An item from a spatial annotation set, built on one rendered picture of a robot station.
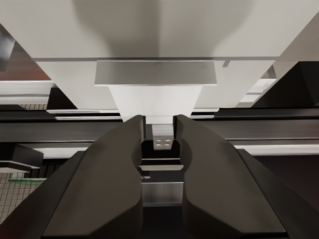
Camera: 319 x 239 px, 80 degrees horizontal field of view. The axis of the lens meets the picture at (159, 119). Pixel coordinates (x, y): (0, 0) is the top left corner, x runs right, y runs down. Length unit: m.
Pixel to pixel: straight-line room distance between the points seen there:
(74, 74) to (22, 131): 0.41
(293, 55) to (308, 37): 0.04
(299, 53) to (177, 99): 0.27
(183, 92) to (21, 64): 0.19
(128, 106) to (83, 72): 0.07
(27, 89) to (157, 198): 0.20
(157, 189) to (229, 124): 0.33
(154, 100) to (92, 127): 0.32
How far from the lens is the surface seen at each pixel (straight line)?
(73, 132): 0.51
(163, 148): 0.39
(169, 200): 0.22
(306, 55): 0.42
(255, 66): 0.17
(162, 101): 0.20
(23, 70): 0.28
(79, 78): 0.18
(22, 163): 0.53
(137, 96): 0.19
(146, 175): 0.59
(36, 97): 0.30
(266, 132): 0.54
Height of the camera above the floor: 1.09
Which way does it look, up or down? 22 degrees down
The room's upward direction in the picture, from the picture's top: 179 degrees clockwise
